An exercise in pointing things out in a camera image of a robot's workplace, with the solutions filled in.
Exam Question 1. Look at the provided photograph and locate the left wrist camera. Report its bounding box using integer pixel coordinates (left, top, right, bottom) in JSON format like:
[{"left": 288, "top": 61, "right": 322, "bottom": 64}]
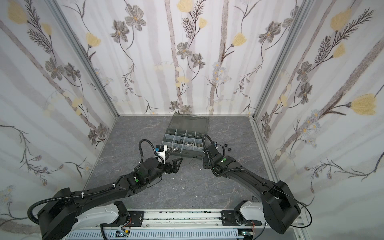
[{"left": 155, "top": 145, "right": 168, "bottom": 164}]

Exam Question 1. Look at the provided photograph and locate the green compartment organizer box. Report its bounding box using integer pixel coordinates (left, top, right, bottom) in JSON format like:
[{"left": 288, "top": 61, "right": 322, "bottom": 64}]
[{"left": 162, "top": 113, "right": 209, "bottom": 160}]

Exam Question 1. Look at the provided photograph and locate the white slotted cable duct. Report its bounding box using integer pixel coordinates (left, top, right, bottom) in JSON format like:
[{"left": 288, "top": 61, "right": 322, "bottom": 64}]
[{"left": 64, "top": 229, "right": 244, "bottom": 240}]

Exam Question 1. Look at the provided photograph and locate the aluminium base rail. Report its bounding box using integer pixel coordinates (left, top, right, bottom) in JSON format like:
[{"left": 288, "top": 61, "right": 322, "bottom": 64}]
[{"left": 62, "top": 208, "right": 305, "bottom": 230}]

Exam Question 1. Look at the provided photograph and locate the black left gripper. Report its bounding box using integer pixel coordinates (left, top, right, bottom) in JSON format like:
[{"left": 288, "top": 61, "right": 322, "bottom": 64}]
[{"left": 144, "top": 153, "right": 183, "bottom": 186}]

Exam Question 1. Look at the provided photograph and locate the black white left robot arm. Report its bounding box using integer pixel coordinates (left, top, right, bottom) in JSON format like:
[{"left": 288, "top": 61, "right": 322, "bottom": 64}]
[{"left": 27, "top": 144, "right": 183, "bottom": 240}]

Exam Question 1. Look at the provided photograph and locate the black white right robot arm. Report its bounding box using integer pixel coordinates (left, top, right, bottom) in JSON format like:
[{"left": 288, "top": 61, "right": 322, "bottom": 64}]
[{"left": 202, "top": 135, "right": 307, "bottom": 234}]

